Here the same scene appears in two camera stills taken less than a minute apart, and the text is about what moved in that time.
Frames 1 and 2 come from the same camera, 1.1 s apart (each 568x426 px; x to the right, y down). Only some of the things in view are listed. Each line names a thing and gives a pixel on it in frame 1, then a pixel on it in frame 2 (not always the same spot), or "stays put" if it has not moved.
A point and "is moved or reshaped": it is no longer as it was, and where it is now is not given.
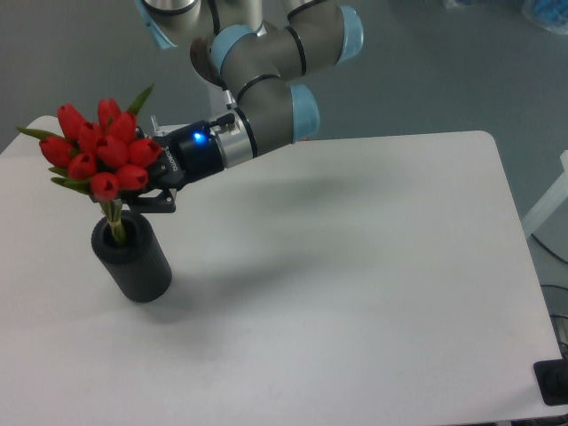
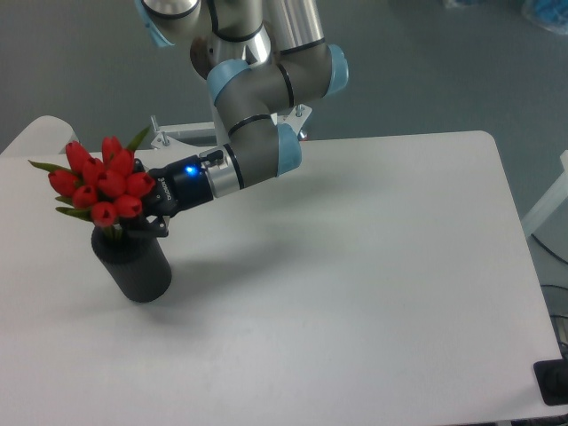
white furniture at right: x=558 y=194 stays put
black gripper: x=187 y=153 to x=177 y=185
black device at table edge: x=552 y=380 stays put
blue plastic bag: x=550 y=14 stays put
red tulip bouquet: x=100 y=156 is moved or reshaped
